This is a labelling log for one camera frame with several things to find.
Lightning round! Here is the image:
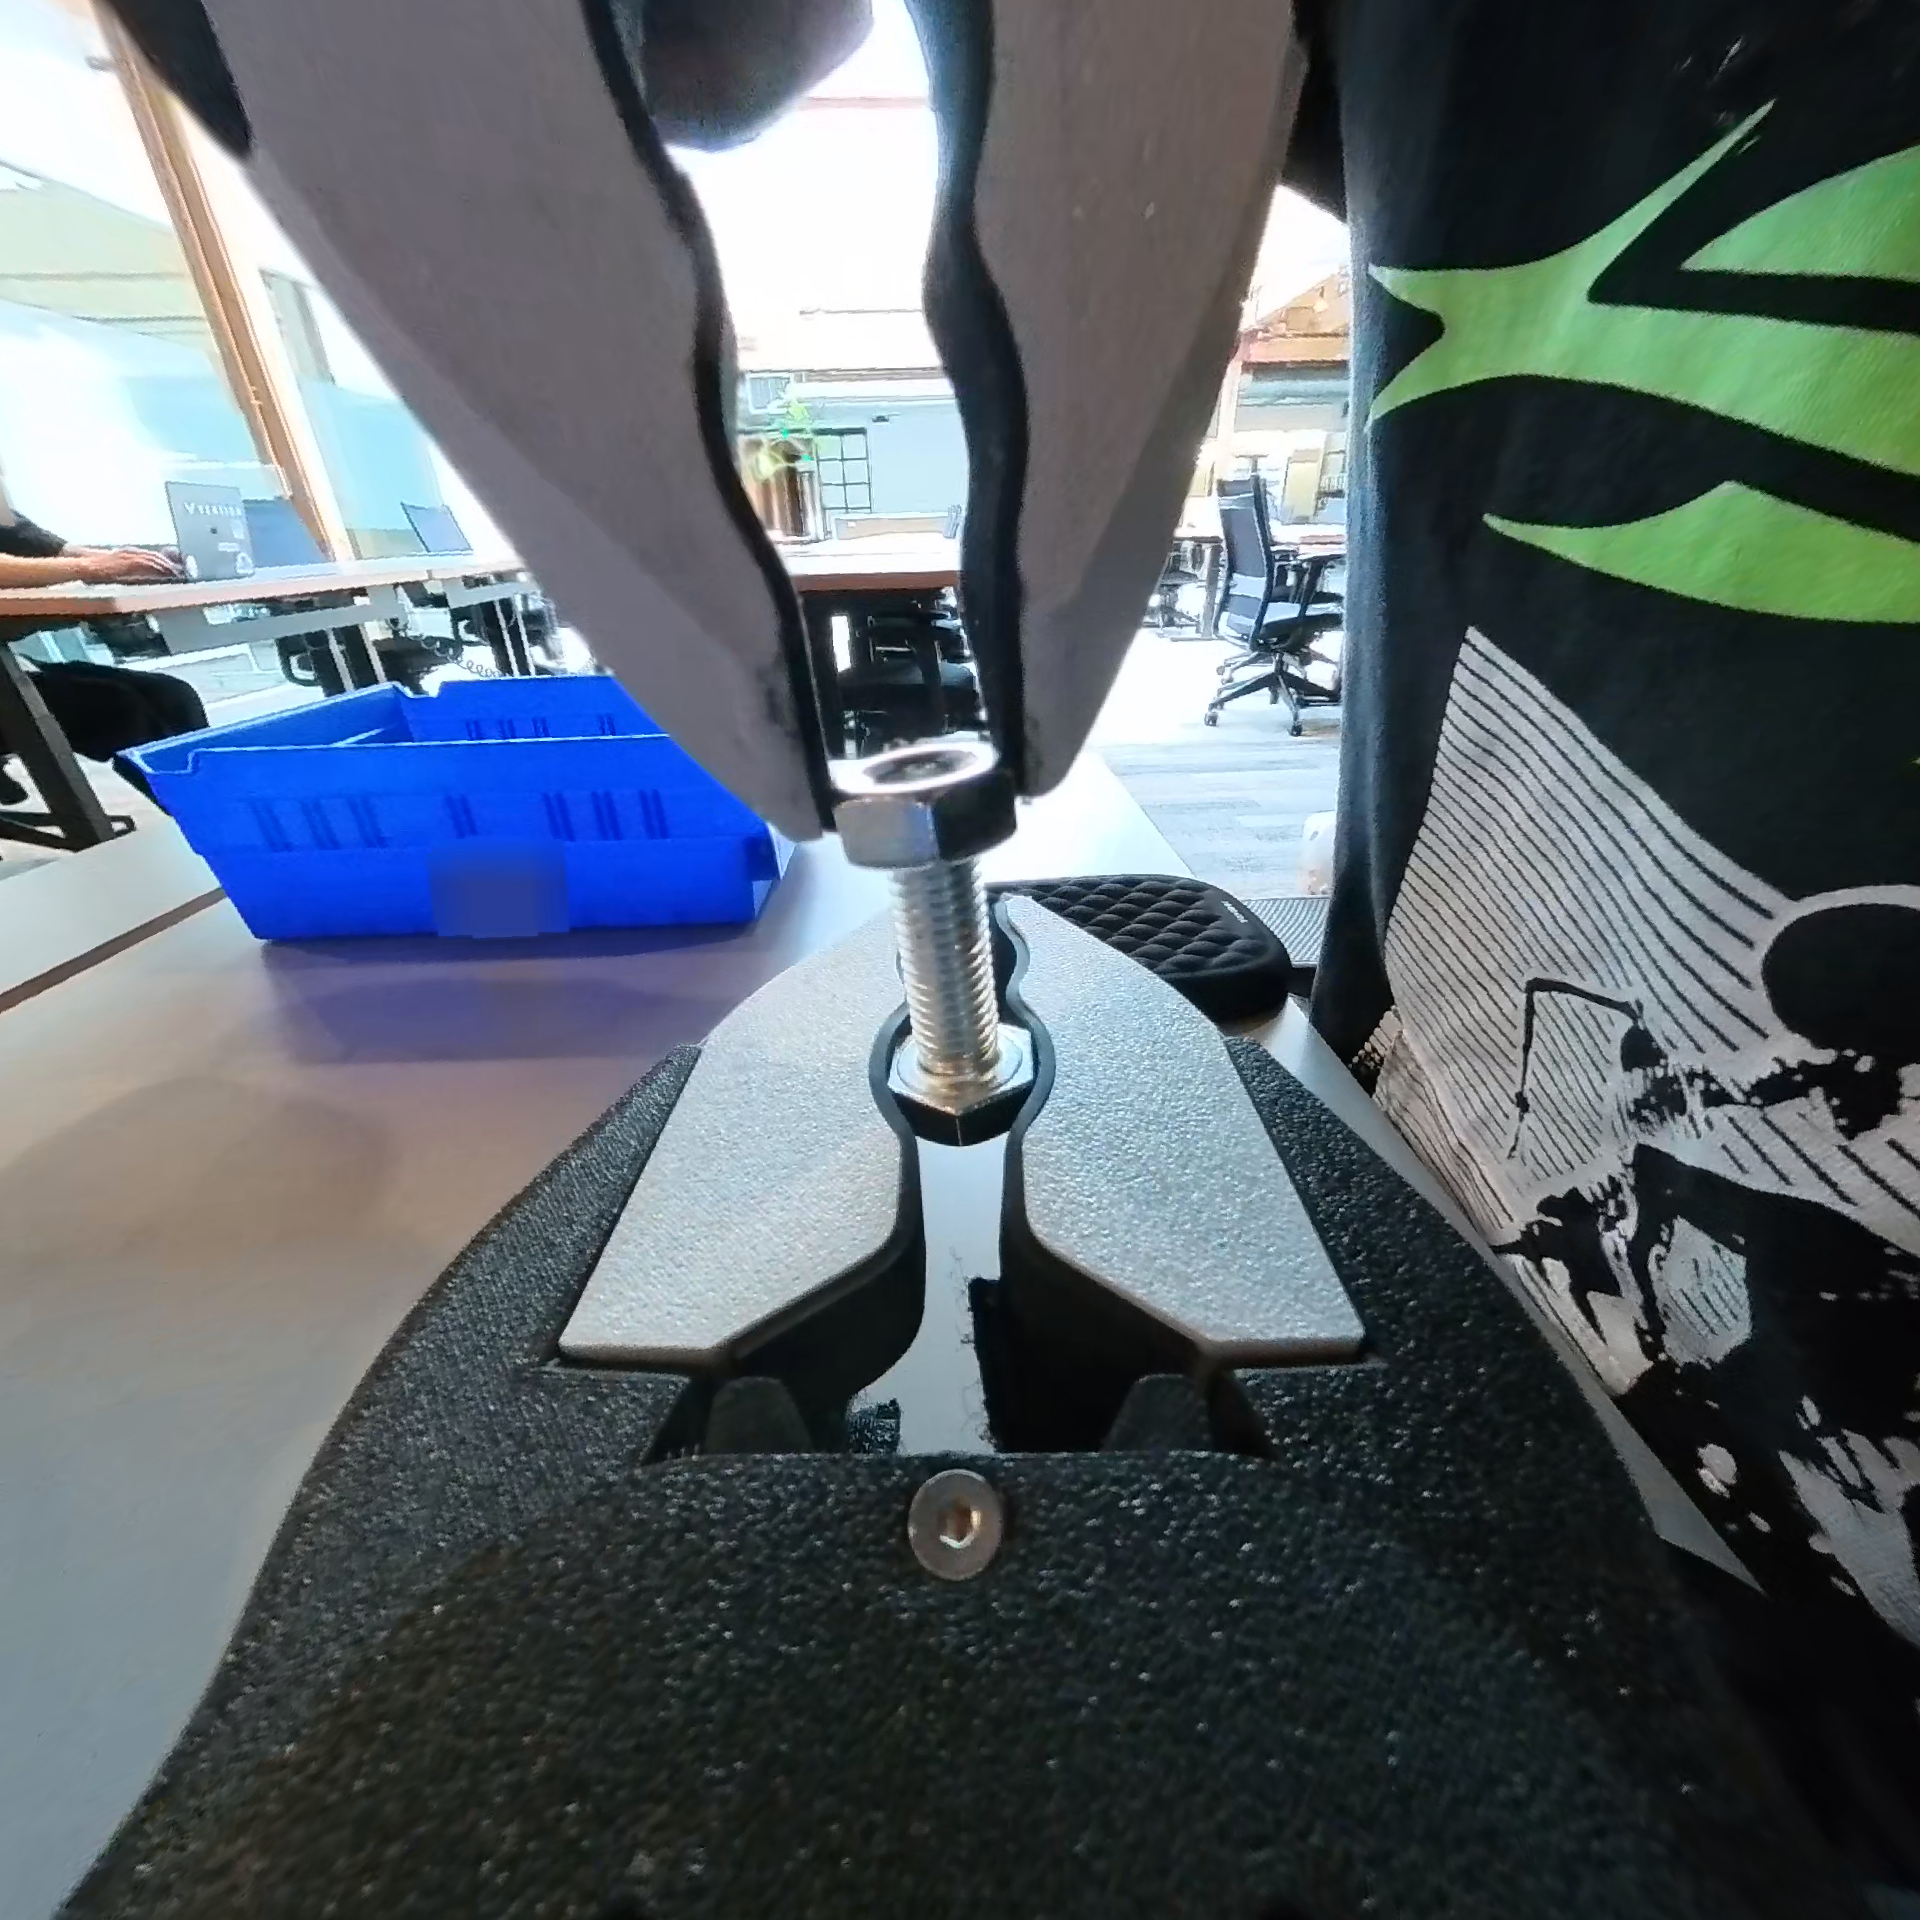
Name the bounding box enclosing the wooden window frame post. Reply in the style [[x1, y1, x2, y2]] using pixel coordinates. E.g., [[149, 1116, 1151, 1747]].
[[88, 0, 354, 565]]

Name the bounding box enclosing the black printed t-shirt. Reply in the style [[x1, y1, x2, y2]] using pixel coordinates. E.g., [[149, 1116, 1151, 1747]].
[[1312, 0, 1920, 1864]]

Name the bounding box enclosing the silver hex bolt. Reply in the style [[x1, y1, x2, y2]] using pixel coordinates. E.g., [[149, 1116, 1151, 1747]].
[[830, 736, 1022, 1087]]

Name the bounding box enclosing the blue plastic bin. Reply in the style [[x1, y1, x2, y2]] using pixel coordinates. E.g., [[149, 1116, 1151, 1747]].
[[112, 675, 798, 945]]

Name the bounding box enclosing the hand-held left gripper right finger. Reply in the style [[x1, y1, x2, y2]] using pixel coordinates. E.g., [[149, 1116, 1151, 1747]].
[[989, 895, 1370, 1369]]

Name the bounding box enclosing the grey open laptop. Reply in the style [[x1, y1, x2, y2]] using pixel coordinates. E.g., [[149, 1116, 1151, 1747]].
[[164, 480, 250, 583]]

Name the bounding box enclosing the wooden top office desk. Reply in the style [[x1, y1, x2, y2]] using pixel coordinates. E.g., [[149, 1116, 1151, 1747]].
[[779, 540, 964, 722], [0, 563, 527, 842]]

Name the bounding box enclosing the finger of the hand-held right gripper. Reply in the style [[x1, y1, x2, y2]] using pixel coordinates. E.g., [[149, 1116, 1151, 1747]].
[[918, 0, 1309, 799], [194, 0, 838, 842]]

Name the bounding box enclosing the black mesh office chair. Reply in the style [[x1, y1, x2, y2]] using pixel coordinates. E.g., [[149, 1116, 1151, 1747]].
[[1205, 477, 1346, 736]]

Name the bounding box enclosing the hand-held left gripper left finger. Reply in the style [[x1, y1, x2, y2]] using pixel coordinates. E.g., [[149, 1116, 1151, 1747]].
[[558, 900, 963, 1369]]

